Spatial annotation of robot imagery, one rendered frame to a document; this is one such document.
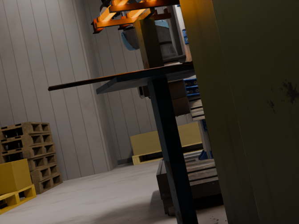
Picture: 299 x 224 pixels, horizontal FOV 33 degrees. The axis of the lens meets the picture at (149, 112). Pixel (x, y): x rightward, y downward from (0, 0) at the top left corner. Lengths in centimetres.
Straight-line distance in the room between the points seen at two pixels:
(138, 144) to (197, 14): 612
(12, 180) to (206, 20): 409
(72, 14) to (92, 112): 145
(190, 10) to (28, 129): 479
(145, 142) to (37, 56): 201
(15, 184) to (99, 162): 237
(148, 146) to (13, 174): 276
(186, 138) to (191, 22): 596
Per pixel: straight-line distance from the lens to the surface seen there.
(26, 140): 619
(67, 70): 757
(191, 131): 747
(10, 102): 775
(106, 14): 195
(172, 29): 328
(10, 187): 535
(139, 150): 757
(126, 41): 287
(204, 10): 147
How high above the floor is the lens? 46
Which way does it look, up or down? 2 degrees up
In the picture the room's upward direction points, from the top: 12 degrees counter-clockwise
